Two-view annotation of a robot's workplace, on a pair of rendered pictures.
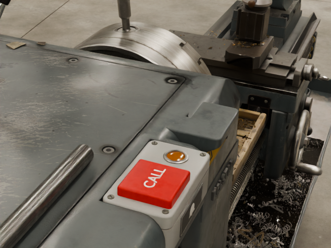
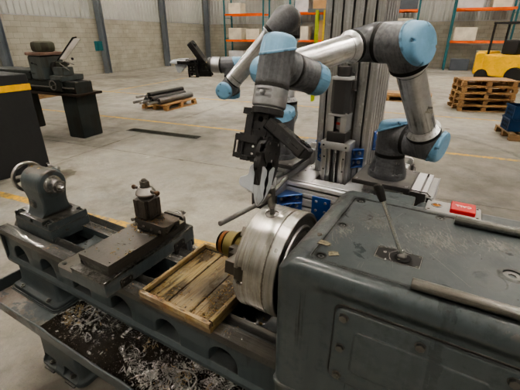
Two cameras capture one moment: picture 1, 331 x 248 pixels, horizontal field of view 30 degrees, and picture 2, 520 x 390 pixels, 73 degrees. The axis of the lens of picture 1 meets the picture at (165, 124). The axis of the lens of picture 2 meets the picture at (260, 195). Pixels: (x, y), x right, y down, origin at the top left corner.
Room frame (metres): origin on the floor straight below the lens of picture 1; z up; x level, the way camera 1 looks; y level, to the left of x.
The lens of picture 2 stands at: (0.93, 0.94, 1.69)
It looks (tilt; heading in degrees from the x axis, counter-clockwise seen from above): 25 degrees down; 280
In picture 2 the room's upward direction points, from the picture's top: straight up
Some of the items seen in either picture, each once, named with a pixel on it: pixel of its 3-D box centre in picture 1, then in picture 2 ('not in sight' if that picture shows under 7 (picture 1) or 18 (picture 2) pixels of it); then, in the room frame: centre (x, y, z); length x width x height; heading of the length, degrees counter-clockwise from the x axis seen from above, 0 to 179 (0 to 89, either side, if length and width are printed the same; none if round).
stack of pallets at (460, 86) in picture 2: not in sight; (481, 94); (-2.96, -8.82, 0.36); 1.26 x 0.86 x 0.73; 178
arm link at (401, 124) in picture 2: not in sight; (394, 135); (0.64, -0.49, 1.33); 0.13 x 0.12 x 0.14; 138
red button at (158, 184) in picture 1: (154, 185); (462, 210); (0.53, 0.01, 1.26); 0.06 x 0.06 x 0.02; 70
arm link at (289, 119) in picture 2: not in sight; (282, 120); (1.11, -0.68, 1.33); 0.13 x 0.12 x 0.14; 90
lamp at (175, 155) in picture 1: (176, 157); not in sight; (0.59, -0.01, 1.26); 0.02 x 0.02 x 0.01
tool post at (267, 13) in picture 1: (252, 20); (147, 205); (1.59, -0.22, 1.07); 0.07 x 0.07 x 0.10; 70
